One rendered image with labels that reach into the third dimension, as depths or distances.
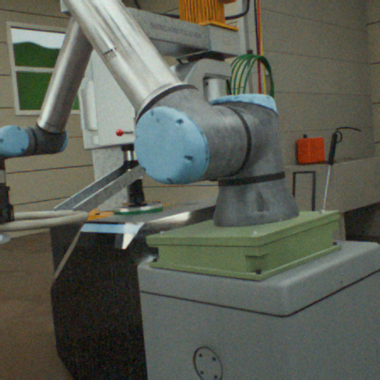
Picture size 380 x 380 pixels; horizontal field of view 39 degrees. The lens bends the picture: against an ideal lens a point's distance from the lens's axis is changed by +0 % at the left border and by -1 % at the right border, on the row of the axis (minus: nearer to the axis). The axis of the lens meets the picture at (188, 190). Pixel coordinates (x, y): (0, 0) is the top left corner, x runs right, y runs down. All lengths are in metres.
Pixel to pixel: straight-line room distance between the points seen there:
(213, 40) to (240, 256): 1.95
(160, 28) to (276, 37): 3.23
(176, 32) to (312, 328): 1.82
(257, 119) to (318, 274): 0.34
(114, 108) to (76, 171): 7.04
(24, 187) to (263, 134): 7.83
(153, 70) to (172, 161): 0.21
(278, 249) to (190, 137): 0.27
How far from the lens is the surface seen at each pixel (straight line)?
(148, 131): 1.03
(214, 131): 1.02
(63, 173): 9.21
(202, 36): 2.78
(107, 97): 2.37
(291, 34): 5.88
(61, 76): 1.60
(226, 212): 1.15
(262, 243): 0.98
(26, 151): 1.68
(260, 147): 1.13
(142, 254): 1.98
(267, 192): 1.14
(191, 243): 1.08
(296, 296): 1.00
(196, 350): 1.15
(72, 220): 1.82
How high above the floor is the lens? 1.09
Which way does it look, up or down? 4 degrees down
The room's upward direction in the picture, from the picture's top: 5 degrees counter-clockwise
